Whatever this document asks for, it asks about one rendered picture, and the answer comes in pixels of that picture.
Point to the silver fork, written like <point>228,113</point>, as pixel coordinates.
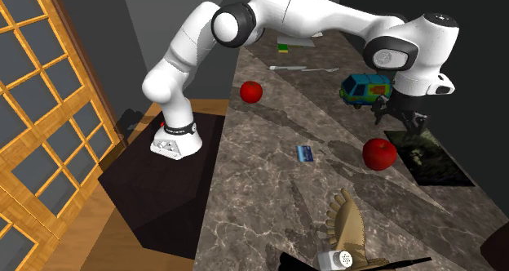
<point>324,69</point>

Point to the large red apple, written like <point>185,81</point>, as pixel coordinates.
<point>379,155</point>

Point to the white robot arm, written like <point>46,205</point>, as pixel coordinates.
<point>318,15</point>

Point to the wooden lattice window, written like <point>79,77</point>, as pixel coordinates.
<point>47,115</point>

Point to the green and yellow sponge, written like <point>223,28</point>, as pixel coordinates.
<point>283,48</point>

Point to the dark green flat panel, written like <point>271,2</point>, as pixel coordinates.
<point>433,162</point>

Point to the white salt shaker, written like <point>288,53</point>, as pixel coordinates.
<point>334,260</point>

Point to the dark robot stand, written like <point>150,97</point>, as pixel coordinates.
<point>159,190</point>

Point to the beige wooden fan figure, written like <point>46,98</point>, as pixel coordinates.
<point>348,222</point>

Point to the blue card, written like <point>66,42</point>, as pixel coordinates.
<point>304,153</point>

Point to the teal toy van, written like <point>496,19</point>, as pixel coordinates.
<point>364,89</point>

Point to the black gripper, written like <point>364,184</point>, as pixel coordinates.
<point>407,103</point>

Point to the small red tomato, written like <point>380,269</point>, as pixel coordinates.
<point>251,92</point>

